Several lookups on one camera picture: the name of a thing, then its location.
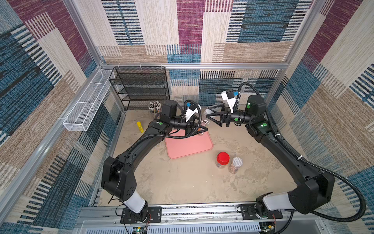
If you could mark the patterned lid candy jar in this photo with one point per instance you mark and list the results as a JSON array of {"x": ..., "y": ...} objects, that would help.
[{"x": 236, "y": 164}]

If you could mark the white jar lid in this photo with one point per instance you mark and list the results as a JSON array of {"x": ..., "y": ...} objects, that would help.
[{"x": 211, "y": 111}]

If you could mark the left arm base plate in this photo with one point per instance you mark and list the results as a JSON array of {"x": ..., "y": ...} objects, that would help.
[{"x": 149, "y": 214}]

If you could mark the white mesh wall basket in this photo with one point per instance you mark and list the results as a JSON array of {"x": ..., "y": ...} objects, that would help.
[{"x": 84, "y": 110}]

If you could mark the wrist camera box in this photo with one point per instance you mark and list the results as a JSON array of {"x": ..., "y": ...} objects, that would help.
[
  {"x": 191, "y": 110},
  {"x": 231, "y": 97}
]

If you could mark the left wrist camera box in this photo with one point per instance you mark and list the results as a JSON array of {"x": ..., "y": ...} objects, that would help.
[{"x": 191, "y": 110}]

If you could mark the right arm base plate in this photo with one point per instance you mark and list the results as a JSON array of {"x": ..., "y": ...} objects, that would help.
[{"x": 252, "y": 211}]

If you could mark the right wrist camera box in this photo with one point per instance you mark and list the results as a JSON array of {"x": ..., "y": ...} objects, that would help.
[{"x": 231, "y": 97}]

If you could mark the clear candy jar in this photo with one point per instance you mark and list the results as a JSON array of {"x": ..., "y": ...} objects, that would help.
[{"x": 201, "y": 131}]

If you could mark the red lid candy jar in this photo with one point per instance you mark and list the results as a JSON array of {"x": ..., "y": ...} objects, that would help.
[{"x": 222, "y": 160}]

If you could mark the pink plastic tray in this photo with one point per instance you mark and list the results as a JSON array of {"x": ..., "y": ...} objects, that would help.
[{"x": 179, "y": 148}]

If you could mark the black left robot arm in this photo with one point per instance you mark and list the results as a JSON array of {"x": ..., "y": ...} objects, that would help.
[{"x": 174, "y": 122}]

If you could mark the black mesh shelf rack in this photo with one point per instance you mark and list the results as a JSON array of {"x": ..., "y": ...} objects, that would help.
[{"x": 138, "y": 86}]

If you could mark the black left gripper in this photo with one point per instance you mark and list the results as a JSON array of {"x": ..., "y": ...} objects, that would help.
[{"x": 190, "y": 124}]

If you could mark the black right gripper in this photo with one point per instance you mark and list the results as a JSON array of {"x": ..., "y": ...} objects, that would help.
[{"x": 227, "y": 118}]

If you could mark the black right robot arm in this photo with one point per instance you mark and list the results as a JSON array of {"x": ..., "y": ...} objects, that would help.
[{"x": 314, "y": 187}]

